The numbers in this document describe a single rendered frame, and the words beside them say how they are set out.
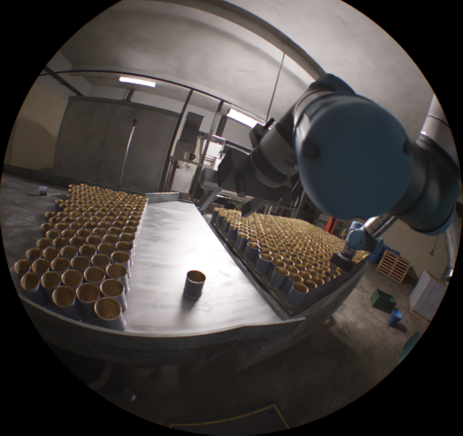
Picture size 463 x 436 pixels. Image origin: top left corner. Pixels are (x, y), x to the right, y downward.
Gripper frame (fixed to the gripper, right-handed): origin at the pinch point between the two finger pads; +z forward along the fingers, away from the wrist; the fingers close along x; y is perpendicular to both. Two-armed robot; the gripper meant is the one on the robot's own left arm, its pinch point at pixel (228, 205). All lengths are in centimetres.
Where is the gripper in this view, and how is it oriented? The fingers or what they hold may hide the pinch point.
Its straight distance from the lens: 34.6
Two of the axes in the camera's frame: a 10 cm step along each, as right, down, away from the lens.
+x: 8.7, 1.7, 4.7
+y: 0.9, 8.7, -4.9
